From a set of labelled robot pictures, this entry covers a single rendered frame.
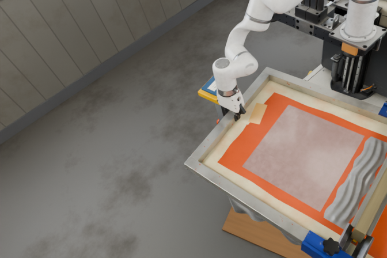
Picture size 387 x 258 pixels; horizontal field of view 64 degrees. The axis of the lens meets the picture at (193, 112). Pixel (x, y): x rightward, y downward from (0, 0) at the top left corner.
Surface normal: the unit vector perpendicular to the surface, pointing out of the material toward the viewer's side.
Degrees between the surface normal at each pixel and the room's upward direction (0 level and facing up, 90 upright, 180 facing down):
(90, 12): 90
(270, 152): 1
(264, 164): 1
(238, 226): 0
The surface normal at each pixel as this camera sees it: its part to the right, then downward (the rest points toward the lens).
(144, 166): -0.24, -0.62
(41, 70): 0.60, 0.51
